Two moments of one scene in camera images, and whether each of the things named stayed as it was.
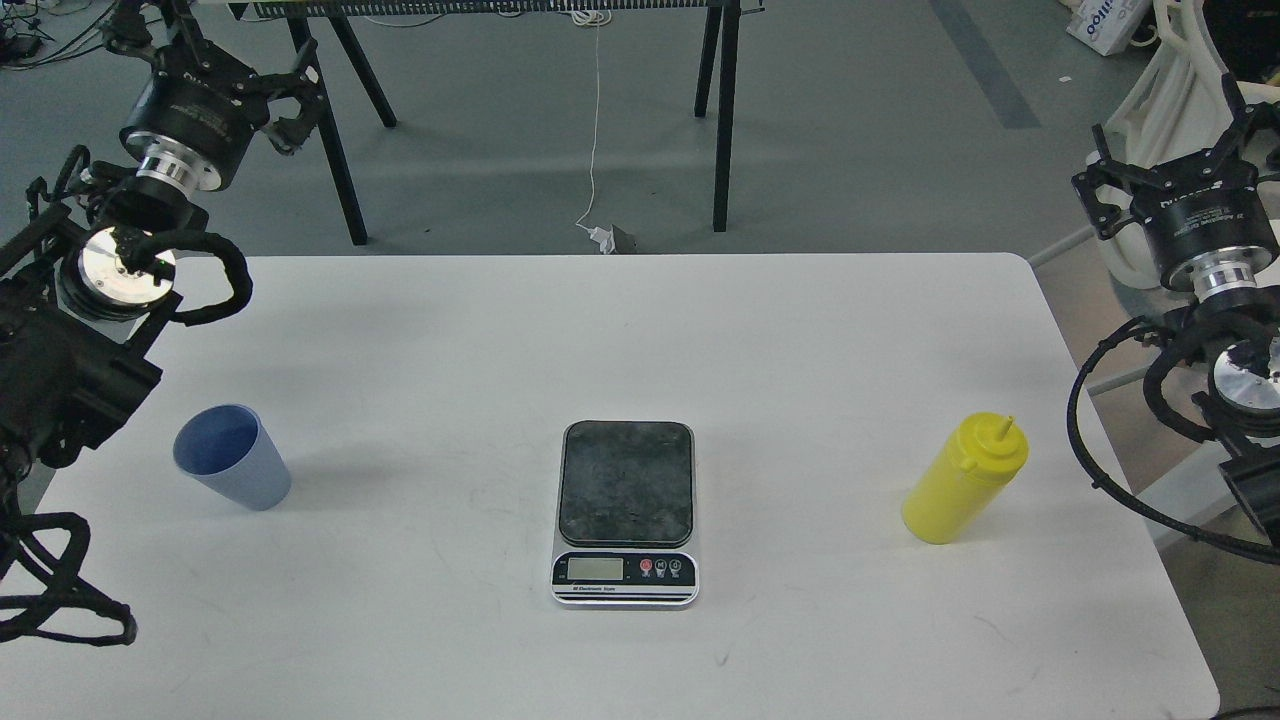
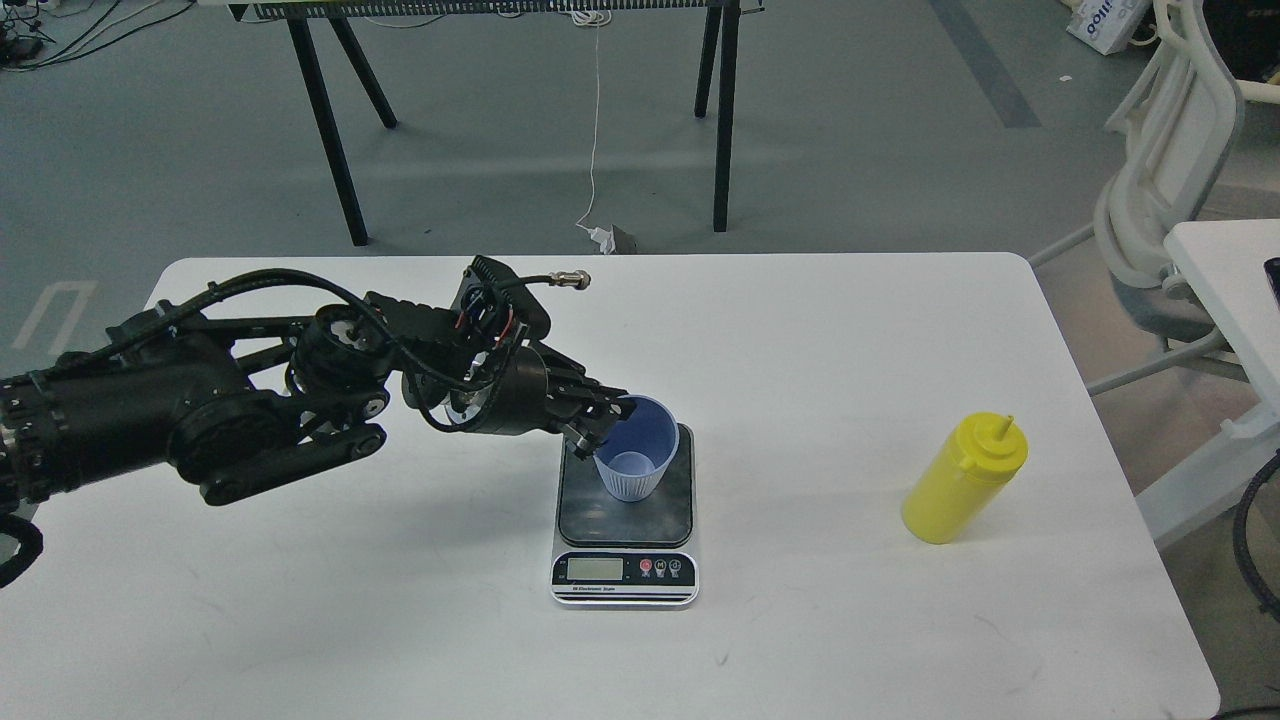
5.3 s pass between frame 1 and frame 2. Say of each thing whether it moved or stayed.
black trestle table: stayed
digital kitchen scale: stayed
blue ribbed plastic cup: moved
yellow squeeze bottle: stayed
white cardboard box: stayed
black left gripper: moved
